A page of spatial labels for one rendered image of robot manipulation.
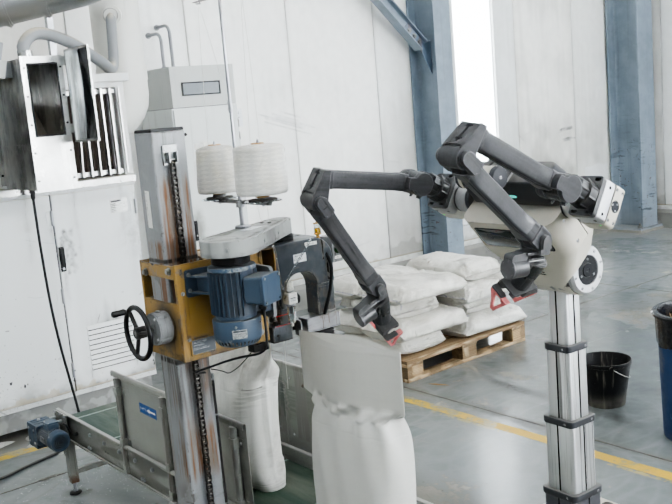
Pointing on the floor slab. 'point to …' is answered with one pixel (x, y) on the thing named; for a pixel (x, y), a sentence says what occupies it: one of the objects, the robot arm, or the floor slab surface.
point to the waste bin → (665, 359)
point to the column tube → (158, 185)
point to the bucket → (607, 378)
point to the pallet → (462, 349)
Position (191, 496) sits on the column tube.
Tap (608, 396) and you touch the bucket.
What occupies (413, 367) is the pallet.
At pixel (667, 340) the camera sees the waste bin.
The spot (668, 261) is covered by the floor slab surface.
